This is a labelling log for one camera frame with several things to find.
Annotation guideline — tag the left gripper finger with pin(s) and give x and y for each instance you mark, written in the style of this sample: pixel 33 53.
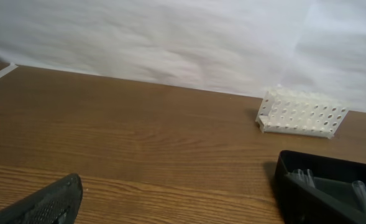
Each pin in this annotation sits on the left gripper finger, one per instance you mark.
pixel 46 208

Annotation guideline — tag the black tray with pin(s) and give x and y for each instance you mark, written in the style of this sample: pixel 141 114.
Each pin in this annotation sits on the black tray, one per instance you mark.
pixel 294 199

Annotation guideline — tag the white test tube rack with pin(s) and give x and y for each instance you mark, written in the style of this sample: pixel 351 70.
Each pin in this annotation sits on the white test tube rack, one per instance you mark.
pixel 294 124

